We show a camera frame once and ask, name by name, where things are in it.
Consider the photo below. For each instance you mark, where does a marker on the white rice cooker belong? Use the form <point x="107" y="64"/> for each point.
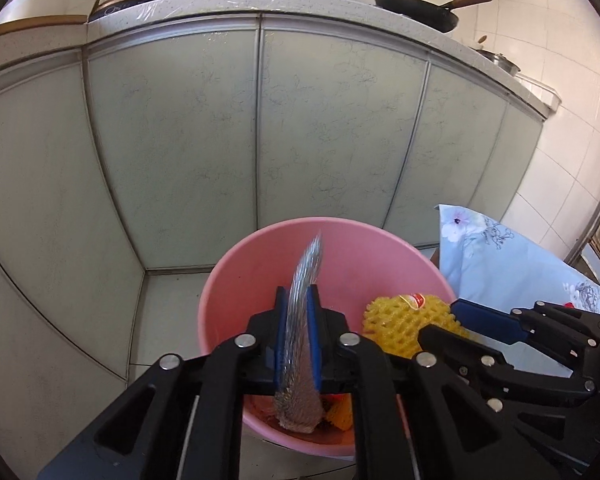
<point x="45" y="2"/>

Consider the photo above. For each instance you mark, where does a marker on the grey kitchen counter cabinet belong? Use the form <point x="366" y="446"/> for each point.
<point x="180" y="135"/>

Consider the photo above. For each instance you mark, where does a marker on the steel pot with lid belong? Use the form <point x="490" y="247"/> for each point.
<point x="500" y="62"/>

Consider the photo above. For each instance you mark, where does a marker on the pink plastic bucket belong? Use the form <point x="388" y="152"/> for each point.
<point x="240" y="285"/>

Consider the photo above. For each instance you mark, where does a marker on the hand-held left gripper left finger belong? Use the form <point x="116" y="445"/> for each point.
<point x="280" y="340"/>

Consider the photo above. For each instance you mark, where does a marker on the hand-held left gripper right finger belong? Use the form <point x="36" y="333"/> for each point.
<point x="314" y="340"/>

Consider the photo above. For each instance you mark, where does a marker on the white plastic tray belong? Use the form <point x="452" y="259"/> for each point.
<point x="540" y="92"/>

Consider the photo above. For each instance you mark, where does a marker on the black electric cooker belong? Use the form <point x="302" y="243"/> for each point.
<point x="130" y="2"/>

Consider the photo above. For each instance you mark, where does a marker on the wooden board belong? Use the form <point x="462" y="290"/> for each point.
<point x="40" y="22"/>

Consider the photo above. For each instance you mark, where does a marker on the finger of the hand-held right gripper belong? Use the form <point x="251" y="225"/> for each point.
<point x="485" y="317"/>
<point x="450" y="345"/>

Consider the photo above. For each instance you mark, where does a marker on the blue floral cloth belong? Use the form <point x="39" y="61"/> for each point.
<point x="520" y="270"/>

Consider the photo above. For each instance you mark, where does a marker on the yellow foam fruit net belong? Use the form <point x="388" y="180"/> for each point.
<point x="395" y="325"/>

